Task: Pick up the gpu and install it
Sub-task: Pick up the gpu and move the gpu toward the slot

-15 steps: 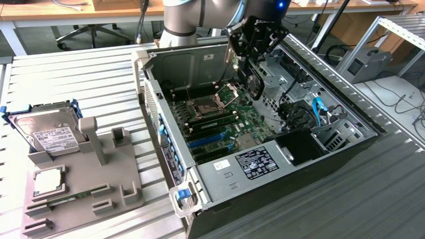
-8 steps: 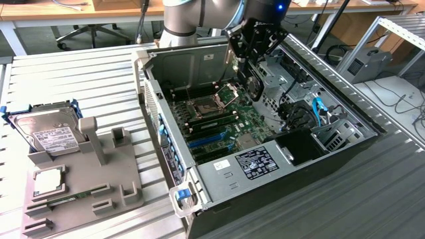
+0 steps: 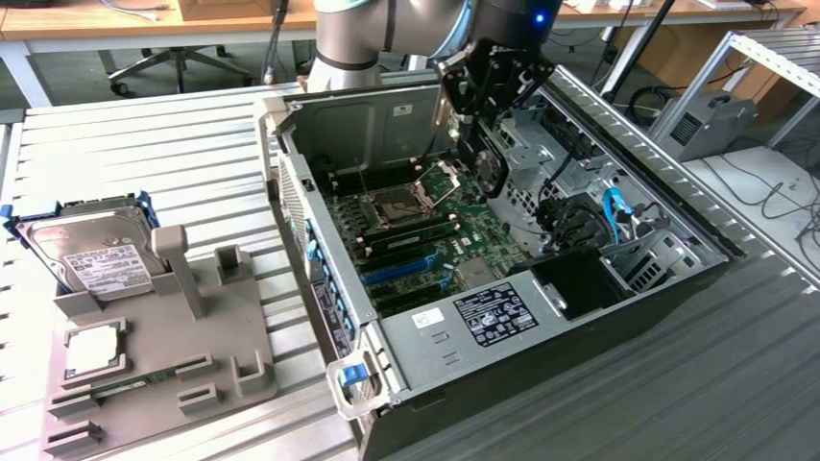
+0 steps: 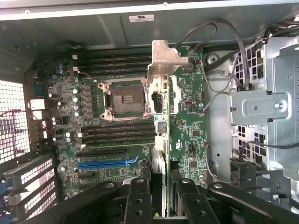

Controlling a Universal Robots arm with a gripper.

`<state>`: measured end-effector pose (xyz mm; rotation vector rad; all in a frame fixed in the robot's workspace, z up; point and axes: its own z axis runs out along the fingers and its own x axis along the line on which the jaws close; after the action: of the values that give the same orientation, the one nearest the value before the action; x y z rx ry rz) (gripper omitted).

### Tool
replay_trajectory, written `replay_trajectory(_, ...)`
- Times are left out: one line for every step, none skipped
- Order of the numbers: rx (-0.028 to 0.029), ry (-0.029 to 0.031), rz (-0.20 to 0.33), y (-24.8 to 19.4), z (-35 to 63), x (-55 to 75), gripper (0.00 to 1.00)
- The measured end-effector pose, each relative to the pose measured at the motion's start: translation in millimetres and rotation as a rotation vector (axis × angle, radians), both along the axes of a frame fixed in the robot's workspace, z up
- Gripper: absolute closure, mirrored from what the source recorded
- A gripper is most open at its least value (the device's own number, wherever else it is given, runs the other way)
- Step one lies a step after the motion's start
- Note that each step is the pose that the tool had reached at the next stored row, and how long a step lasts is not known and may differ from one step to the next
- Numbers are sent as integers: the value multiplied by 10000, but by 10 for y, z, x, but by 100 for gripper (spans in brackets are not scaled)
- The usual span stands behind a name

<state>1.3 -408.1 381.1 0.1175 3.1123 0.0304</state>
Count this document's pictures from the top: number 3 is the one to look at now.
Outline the aluminium slat frame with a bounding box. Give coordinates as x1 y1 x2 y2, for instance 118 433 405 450
645 26 820 150

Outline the grey controller box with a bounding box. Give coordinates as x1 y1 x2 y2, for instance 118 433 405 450
665 93 761 162

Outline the grey hanging cable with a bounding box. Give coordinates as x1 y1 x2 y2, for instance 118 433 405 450
261 0 289 86

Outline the hard drive in blue caddy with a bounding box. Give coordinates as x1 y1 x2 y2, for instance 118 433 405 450
0 190 158 244

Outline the silver CPU chip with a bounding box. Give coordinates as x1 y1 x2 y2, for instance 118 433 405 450
63 325 125 375

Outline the blue disk wire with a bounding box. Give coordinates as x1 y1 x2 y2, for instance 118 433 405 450
599 185 635 247

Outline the green motherboard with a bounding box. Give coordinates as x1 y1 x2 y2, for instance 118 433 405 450
322 158 533 321

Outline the graphics card with metal bracket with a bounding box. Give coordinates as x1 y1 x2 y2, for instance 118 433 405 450
430 84 511 199

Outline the CPU socket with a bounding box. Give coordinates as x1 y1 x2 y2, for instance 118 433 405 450
359 184 425 231

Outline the open black PC case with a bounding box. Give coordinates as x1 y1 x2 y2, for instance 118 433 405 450
251 57 750 461

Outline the silver chipset heatsink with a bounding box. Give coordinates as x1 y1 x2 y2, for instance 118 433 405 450
451 257 506 285

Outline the silver disk bay cage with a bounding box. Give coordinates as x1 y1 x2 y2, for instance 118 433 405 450
491 79 626 241

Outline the office chair base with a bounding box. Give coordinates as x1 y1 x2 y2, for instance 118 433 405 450
105 44 254 96

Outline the silver hard disk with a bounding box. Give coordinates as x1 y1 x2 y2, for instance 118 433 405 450
13 206 161 303

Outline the metal socket cover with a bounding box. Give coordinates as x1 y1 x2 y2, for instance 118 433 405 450
411 159 465 208

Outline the silver power supply unit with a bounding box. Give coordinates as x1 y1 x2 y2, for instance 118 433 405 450
375 270 573 391

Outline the brown cardboard box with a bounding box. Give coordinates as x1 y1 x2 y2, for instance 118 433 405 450
178 0 282 22

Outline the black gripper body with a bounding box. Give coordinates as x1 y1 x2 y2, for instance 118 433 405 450
470 0 565 64

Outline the black wire bundle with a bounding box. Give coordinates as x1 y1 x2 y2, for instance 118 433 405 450
535 195 607 252

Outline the white case handle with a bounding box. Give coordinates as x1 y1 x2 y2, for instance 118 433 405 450
323 349 393 423

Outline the black RAM stick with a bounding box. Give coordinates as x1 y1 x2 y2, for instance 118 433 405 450
363 229 463 258

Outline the green RAM stick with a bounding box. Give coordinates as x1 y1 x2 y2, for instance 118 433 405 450
86 366 179 400

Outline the silver disk bay bracket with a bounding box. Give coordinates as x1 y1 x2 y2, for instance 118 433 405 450
599 228 706 296

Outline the black stand pole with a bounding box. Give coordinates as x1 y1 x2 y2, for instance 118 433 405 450
598 0 678 105

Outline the grey plastic parts rack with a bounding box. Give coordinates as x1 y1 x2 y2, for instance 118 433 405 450
38 224 281 458

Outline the blue expansion slot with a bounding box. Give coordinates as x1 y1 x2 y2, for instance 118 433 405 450
359 254 431 285

